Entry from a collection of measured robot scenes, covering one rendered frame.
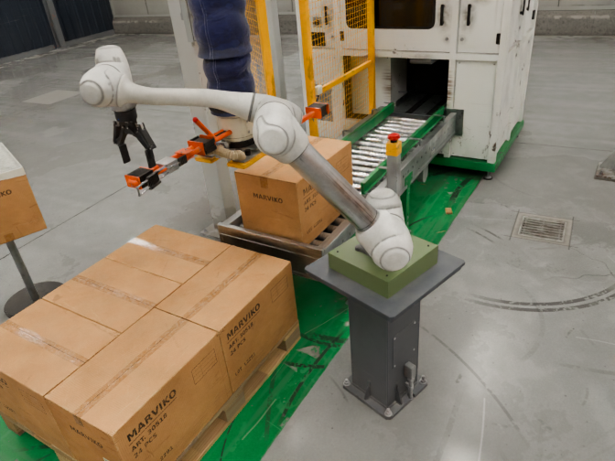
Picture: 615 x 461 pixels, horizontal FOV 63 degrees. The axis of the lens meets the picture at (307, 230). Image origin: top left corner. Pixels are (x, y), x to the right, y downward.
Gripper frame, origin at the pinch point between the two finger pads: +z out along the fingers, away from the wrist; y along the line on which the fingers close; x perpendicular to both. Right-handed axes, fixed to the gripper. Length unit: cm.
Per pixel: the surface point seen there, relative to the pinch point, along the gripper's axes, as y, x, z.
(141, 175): -2.1, 2.2, 4.1
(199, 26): 2, -48, -39
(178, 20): 104, -140, -26
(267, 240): 0, -69, 75
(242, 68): -9, -57, -21
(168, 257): 46, -38, 79
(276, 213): -5, -73, 59
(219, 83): -1, -50, -16
